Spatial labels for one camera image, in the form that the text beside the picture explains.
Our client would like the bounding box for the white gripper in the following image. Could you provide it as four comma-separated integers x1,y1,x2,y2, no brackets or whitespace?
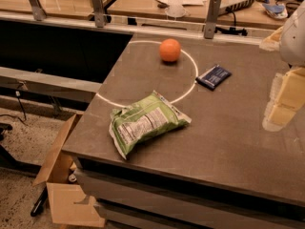
259,1,305,132

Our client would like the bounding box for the orange fruit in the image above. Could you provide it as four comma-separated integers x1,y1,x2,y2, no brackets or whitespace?
159,38,181,62

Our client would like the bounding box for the blue white plastic item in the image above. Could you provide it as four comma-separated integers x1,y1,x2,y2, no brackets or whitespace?
263,4,288,19

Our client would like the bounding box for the dark blue snack packet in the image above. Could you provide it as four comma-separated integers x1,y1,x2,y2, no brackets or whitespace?
195,65,232,91

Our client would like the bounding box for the white power strip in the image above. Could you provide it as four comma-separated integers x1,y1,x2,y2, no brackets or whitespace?
219,0,255,15

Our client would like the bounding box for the white face mask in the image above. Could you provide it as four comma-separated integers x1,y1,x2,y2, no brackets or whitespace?
165,4,187,18

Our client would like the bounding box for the green snack bag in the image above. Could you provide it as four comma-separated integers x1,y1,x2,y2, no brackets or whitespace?
109,91,192,159

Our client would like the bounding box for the cardboard box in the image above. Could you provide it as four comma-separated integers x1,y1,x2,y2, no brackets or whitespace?
32,114,105,229

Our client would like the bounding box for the grey metal bracket right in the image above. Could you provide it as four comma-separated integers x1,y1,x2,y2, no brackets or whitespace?
204,0,221,39

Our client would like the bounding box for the grey metal bracket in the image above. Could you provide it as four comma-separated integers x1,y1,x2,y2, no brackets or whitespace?
204,0,221,39
29,0,47,21
91,0,106,28

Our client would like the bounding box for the grey metal bracket middle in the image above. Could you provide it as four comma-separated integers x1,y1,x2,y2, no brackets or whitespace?
91,0,106,28

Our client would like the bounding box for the grey metal bracket left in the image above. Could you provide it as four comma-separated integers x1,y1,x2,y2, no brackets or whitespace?
29,0,47,21

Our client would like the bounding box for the black cable on floor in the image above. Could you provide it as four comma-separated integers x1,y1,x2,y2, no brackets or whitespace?
0,91,29,126

